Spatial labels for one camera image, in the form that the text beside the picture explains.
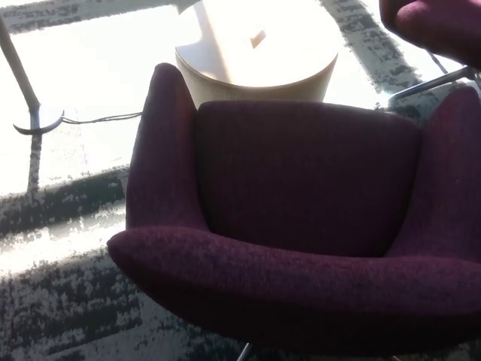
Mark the floor lamp pole with base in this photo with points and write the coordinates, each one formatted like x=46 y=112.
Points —
x=34 y=113

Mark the purple fabric swivel armchair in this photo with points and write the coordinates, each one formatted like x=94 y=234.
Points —
x=263 y=286

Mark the small brown table top tag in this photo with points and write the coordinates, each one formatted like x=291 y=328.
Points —
x=258 y=39

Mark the purple armchair seat cushion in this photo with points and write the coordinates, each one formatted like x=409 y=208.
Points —
x=300 y=169

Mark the chrome swivel armchair base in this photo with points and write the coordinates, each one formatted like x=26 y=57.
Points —
x=243 y=352

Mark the round beige wooden side table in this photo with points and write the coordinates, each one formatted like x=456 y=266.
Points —
x=225 y=90

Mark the chrome armchair base leg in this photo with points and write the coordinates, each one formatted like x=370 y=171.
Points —
x=432 y=83

